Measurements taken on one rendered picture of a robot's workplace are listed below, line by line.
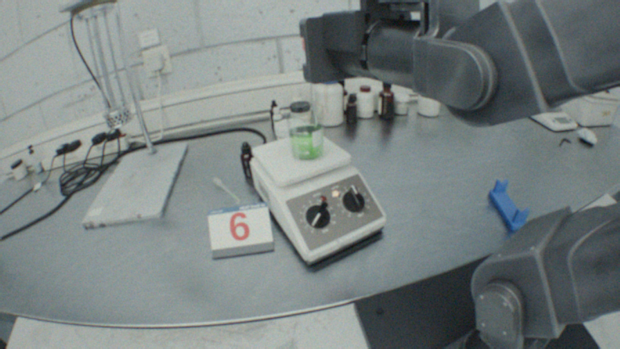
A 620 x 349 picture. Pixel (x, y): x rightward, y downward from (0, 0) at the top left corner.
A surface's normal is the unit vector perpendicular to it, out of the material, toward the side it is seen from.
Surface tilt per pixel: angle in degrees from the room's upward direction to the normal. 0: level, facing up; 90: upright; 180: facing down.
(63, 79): 90
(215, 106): 90
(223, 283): 0
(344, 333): 0
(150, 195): 0
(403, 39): 62
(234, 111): 90
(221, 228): 40
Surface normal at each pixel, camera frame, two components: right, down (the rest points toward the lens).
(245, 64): 0.19, 0.52
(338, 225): 0.18, -0.50
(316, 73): 0.48, 0.41
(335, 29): -0.87, 0.31
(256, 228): 0.07, -0.31
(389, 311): -0.09, -0.85
